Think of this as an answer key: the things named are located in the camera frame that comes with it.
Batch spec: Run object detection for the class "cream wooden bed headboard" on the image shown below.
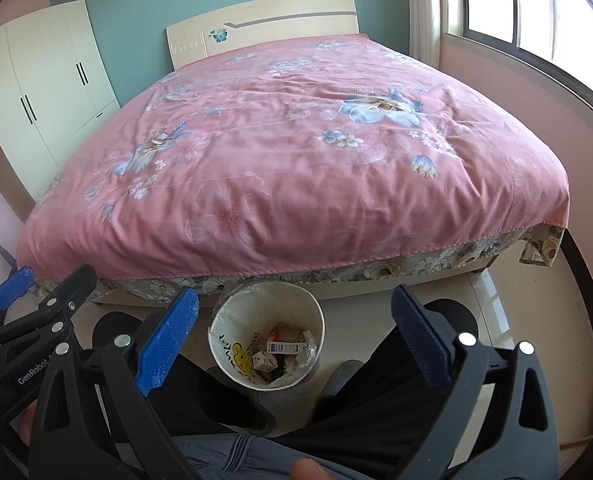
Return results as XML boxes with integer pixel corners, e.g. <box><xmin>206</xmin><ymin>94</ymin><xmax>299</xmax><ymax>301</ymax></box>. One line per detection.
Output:
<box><xmin>165</xmin><ymin>0</ymin><xmax>361</xmax><ymax>71</ymax></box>

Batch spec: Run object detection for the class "dark shoe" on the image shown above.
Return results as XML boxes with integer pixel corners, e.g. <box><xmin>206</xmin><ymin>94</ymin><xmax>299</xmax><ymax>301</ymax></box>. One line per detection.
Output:
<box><xmin>236</xmin><ymin>400</ymin><xmax>277</xmax><ymax>436</ymax></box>

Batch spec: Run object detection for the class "beige printed packet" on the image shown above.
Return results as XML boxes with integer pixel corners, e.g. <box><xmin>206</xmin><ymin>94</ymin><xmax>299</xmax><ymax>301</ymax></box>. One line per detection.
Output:
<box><xmin>264</xmin><ymin>324</ymin><xmax>302</xmax><ymax>343</ymax></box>

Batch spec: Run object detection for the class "clear plastic bin liner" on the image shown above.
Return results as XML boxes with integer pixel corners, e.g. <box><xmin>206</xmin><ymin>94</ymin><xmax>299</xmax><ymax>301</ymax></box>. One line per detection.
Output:
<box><xmin>211</xmin><ymin>285</ymin><xmax>323</xmax><ymax>383</ymax></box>

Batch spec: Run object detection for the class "cream wardrobe with black handles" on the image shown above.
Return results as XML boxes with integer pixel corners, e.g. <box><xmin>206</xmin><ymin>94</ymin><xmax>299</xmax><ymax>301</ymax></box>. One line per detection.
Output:
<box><xmin>0</xmin><ymin>0</ymin><xmax>122</xmax><ymax>211</ymax></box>

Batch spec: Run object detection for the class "cream curtain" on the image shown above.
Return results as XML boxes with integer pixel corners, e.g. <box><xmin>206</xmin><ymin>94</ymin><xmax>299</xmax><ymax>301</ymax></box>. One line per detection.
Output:
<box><xmin>406</xmin><ymin>0</ymin><xmax>469</xmax><ymax>68</ymax></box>

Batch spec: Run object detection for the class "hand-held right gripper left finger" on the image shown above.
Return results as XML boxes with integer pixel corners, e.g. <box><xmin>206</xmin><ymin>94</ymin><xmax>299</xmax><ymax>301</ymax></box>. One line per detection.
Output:
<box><xmin>26</xmin><ymin>287</ymin><xmax>202</xmax><ymax>480</ymax></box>

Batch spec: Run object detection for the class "person's right hand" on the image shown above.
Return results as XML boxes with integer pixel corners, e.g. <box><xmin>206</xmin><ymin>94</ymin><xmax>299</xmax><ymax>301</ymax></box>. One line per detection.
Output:
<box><xmin>291</xmin><ymin>457</ymin><xmax>334</xmax><ymax>480</ymax></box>

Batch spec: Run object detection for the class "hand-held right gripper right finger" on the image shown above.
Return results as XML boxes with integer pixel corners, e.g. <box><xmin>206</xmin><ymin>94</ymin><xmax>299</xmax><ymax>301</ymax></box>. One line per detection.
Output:
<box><xmin>391</xmin><ymin>284</ymin><xmax>562</xmax><ymax>480</ymax></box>

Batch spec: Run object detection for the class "dark brown door frame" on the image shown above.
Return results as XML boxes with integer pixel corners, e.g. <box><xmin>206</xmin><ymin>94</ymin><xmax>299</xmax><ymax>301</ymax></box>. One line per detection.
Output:
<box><xmin>559</xmin><ymin>230</ymin><xmax>593</xmax><ymax>441</ymax></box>

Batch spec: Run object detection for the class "grey slipper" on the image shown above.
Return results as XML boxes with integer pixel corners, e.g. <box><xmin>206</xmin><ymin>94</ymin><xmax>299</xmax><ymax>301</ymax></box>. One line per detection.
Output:
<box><xmin>321</xmin><ymin>360</ymin><xmax>364</xmax><ymax>401</ymax></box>

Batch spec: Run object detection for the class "white smiley face waste bin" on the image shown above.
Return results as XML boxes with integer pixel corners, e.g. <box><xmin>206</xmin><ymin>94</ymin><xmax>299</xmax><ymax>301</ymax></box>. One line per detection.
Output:
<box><xmin>208</xmin><ymin>281</ymin><xmax>325</xmax><ymax>391</ymax></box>

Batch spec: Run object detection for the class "grey zip jacket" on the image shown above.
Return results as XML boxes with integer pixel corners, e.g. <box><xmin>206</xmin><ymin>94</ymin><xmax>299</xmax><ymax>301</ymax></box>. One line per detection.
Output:
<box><xmin>174</xmin><ymin>432</ymin><xmax>357</xmax><ymax>480</ymax></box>

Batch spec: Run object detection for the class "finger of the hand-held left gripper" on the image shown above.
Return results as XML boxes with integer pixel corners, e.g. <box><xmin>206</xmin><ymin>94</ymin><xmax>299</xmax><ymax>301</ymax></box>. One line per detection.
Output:
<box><xmin>0</xmin><ymin>264</ymin><xmax>98</xmax><ymax>346</ymax></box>
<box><xmin>0</xmin><ymin>266</ymin><xmax>34</xmax><ymax>331</ymax></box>

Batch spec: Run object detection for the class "grey floral bed sheet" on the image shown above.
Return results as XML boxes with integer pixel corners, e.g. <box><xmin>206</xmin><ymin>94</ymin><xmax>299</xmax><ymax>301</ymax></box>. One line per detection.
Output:
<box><xmin>31</xmin><ymin>225</ymin><xmax>564</xmax><ymax>306</ymax></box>

